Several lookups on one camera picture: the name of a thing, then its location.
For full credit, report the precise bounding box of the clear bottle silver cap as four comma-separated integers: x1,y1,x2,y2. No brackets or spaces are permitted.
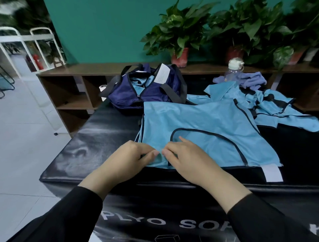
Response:
225,57,245,83

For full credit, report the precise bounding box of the person's right forearm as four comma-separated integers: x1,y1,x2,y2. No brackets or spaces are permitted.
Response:
207,172,317,242

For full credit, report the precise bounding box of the teal bucket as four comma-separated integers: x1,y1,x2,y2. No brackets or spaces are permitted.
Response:
0,75,16,92

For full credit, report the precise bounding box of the purple cloth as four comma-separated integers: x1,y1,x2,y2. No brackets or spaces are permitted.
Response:
213,71,267,91

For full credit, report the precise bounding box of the green plant in white pot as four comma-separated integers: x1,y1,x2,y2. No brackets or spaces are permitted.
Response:
271,0,319,70

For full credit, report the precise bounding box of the wooden shelf cabinet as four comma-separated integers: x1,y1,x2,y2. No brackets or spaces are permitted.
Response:
36,62,319,136

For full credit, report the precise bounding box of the person's left forearm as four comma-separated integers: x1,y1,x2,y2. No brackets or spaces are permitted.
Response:
7,172,118,242

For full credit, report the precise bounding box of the black leather bench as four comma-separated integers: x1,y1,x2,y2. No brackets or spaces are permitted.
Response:
40,97,319,242

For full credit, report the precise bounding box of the white wheeled cart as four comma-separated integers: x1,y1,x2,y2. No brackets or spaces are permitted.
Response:
0,26,66,135

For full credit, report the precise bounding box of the navy blue bag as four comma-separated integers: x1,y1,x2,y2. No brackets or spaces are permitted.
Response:
99,63,188,109

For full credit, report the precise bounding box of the person's left hand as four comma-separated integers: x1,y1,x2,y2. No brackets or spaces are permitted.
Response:
92,141,160,194

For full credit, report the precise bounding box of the green plant in red pot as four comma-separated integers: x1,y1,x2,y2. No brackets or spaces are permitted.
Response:
207,0,286,65
141,0,218,68

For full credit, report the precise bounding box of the white metal rack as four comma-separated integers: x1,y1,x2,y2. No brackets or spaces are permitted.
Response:
0,0,63,63

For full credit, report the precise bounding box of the person's right hand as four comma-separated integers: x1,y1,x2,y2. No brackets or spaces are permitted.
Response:
162,136,236,194

